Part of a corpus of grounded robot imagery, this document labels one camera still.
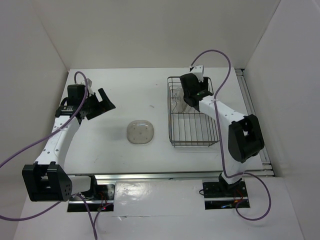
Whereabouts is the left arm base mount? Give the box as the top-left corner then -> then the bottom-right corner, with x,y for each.
67,182 -> 116,213

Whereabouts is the smoky glass plate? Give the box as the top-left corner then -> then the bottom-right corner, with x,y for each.
181,100 -> 192,114
126,120 -> 154,145

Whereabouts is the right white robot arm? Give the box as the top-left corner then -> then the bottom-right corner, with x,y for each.
179,73 -> 265,196

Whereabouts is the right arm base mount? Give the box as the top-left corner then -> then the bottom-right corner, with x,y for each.
198,176 -> 250,210

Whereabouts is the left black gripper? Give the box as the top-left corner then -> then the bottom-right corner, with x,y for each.
81,88 -> 115,120

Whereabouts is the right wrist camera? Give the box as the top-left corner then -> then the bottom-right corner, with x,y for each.
189,65 -> 205,83

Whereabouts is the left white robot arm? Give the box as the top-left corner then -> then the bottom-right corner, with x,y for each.
22,84 -> 115,202

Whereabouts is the aluminium rail front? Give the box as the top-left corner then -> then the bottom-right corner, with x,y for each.
69,171 -> 221,182

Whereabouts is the grey wire dish rack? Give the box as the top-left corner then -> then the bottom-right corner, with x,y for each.
167,76 -> 220,148

